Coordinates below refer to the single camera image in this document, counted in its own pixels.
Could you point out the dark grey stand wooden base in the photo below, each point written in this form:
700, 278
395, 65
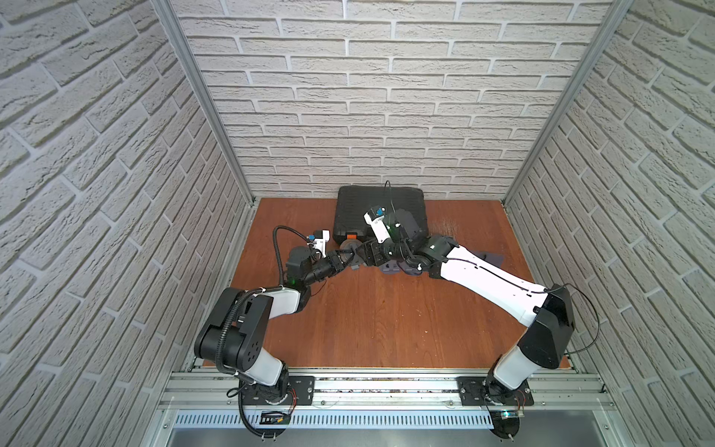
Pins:
350, 253

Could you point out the left corner aluminium profile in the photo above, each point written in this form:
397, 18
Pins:
187, 59

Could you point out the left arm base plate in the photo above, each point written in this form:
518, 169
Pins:
298, 389

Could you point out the purple-grey phone stand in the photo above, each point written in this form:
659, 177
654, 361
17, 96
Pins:
411, 271

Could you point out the grey phone stand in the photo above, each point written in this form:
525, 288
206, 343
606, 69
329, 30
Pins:
390, 268
494, 259

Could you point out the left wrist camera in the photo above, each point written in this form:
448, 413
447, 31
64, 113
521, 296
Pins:
318, 242

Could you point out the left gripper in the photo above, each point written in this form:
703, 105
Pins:
344, 259

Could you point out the right corner aluminium profile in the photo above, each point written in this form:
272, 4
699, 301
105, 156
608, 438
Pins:
612, 19

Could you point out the aluminium front rail frame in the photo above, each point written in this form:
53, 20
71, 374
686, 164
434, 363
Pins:
390, 407

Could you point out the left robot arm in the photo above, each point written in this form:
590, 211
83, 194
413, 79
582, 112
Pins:
232, 337

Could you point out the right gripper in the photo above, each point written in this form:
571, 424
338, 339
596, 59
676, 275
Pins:
372, 255

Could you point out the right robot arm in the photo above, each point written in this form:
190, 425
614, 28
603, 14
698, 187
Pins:
546, 313

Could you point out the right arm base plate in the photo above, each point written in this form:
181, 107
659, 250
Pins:
486, 391

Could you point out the corner aluminium profile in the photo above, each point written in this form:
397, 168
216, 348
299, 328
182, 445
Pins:
187, 59
612, 19

